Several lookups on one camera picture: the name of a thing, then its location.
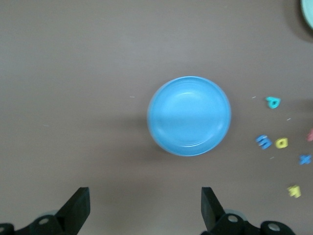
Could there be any blue foam letter x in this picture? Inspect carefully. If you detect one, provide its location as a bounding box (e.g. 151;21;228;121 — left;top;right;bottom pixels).
298;154;313;165

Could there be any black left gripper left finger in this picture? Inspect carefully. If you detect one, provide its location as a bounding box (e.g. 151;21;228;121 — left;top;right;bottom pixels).
17;187;90;235

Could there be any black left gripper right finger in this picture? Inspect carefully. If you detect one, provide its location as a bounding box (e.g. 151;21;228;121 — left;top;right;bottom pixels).
201;187;261;235

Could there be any teal foam letter p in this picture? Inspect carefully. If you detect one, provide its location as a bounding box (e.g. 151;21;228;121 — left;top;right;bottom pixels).
265;96;282;109

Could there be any pale green plate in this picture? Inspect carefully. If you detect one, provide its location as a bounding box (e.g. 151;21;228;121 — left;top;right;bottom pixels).
300;0;313;28

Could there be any yellow foam letter a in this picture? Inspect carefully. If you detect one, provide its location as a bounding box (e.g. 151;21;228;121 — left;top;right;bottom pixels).
274;137;290;149

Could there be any blue plate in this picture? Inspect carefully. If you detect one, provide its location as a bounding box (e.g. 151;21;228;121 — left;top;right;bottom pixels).
146;75;232;157

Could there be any blue foam letter m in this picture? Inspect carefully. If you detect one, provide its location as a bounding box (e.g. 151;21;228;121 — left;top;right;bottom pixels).
255;134;272;150

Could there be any yellow foam letter k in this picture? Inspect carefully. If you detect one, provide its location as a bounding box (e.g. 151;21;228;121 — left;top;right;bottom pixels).
287;184;302;198

